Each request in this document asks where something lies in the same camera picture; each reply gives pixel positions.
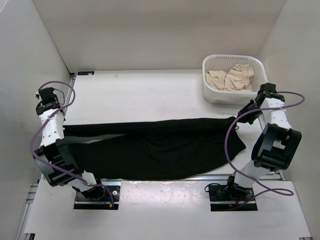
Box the black trousers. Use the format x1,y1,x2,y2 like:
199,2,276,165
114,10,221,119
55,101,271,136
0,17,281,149
64,117,246,180

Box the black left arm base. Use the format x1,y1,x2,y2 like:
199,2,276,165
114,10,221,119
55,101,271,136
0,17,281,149
73,185,121,210

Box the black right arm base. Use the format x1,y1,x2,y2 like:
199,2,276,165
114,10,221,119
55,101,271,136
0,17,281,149
204,183,258,212

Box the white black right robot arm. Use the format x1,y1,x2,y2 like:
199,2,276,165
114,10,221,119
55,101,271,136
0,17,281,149
224,97,302,200

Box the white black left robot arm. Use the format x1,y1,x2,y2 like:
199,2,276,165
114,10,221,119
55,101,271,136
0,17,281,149
34,102,105,200

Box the beige garment in basket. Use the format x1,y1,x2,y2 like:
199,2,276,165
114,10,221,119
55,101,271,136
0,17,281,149
205,63,255,92

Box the white plastic basket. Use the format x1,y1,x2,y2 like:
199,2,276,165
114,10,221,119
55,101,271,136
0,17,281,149
202,54,268,106

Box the white front cover panel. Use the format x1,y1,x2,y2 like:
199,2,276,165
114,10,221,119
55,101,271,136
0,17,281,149
25,180,311,240

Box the blue corner label sticker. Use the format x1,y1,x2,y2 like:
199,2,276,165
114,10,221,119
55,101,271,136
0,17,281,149
77,71,95,76

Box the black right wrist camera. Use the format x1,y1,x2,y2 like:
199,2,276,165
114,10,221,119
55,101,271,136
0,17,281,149
258,82,277,95

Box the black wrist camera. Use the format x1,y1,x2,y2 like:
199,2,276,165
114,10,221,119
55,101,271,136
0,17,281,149
35,87,59,105
258,82,277,95

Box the aluminium table edge rail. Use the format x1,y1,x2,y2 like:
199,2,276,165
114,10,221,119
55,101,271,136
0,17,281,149
99,173,283,182

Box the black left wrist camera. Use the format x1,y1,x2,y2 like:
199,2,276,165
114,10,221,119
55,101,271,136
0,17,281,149
35,87,59,105

